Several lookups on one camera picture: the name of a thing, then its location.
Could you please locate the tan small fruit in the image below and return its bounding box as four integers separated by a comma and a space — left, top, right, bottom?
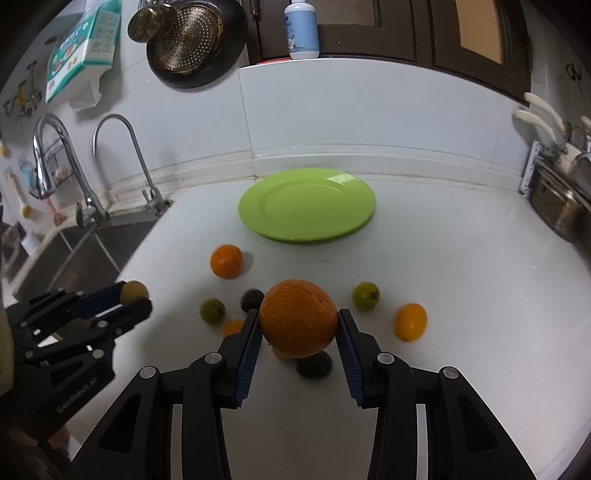
119, 280, 149, 305

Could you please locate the orange kumquat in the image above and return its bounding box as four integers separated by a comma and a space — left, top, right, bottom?
394, 303, 428, 342

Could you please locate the green small fruit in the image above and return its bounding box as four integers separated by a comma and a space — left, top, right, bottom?
199, 298, 226, 325

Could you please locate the dark plum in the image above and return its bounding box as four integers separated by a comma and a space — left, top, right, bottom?
240, 289, 264, 313
295, 351, 332, 380

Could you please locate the small orange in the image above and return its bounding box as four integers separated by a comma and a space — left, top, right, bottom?
222, 320, 245, 338

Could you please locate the large orange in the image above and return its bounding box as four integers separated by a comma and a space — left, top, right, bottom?
259, 279, 338, 359

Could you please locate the steel sink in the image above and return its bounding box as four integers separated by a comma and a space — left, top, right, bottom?
9, 212, 158, 301

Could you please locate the pull-down chrome faucet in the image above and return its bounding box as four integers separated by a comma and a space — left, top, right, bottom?
32, 113, 108, 228

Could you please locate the orange on counter left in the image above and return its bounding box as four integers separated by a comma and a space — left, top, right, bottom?
209, 244, 243, 280

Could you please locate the green plate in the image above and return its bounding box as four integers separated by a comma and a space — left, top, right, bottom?
238, 168, 377, 243

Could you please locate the steel pot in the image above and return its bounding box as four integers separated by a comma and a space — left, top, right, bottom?
530, 162, 590, 249

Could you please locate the teal tissue package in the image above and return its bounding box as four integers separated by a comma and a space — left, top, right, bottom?
45, 0, 121, 111

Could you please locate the brass strainer ladle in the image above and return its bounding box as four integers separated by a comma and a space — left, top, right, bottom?
127, 3, 223, 75

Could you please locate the black frying pan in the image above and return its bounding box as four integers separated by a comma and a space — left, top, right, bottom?
152, 0, 249, 89

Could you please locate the blue soap bottle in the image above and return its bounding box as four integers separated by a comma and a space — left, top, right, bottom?
283, 0, 320, 60

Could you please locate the wire sink rack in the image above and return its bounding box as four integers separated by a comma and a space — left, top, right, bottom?
29, 139, 73, 200

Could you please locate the cream handle lower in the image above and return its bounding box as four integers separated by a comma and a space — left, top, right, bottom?
513, 109, 557, 144

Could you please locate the cream handle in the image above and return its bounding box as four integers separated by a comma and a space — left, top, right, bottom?
524, 92, 566, 134
513, 109, 557, 144

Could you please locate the cream handle upper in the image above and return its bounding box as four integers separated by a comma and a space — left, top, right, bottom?
524, 92, 566, 134

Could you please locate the dark wooden window frame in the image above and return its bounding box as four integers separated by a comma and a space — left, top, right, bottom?
242, 0, 532, 102

